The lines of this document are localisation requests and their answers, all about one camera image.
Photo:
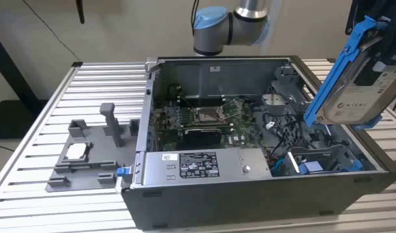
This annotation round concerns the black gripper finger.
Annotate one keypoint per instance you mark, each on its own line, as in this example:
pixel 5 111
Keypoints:
pixel 369 72

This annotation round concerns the hard disk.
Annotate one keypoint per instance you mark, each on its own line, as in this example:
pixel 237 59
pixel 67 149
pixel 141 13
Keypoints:
pixel 349 106

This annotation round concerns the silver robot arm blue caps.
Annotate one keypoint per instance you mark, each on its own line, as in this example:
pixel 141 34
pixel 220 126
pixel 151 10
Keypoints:
pixel 216 36

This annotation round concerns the grey disk bay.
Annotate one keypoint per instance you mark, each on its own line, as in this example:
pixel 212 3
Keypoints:
pixel 293 162

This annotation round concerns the black perforated drive cage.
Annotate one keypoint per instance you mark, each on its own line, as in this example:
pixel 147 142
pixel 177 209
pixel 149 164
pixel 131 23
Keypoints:
pixel 281 126

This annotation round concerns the green motherboard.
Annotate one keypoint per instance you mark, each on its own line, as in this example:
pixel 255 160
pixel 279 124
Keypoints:
pixel 241 136

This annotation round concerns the CPU socket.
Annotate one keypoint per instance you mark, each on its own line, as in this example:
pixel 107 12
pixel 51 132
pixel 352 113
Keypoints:
pixel 204 117

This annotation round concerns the thin metal locking lever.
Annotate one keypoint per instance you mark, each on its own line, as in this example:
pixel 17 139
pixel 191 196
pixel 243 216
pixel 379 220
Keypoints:
pixel 188 102

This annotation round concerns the black graphics card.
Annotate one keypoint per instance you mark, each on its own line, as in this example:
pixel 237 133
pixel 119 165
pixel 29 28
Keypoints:
pixel 201 138

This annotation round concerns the silver power supply unit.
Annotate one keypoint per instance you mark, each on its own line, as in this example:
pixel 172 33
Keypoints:
pixel 223 167

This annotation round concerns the black open PC case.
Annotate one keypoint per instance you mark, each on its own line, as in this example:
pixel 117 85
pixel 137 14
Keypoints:
pixel 233 206

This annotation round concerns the blue case latch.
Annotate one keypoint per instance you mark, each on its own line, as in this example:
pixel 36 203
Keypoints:
pixel 120 171

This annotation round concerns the grey parts rack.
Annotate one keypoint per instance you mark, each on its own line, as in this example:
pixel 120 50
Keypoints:
pixel 97 155

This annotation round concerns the silver CPU chip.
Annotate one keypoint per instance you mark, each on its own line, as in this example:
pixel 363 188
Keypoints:
pixel 76 151

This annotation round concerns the black stand with base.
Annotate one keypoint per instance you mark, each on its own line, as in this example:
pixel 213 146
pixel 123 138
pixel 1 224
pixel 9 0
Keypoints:
pixel 12 116

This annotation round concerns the silver metal bracket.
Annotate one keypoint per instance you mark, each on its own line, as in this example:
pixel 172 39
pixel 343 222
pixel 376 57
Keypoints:
pixel 275 99

